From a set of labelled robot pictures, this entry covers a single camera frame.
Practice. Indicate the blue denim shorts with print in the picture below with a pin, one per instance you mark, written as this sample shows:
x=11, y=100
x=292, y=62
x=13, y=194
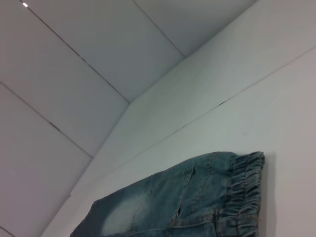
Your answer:
x=197, y=202

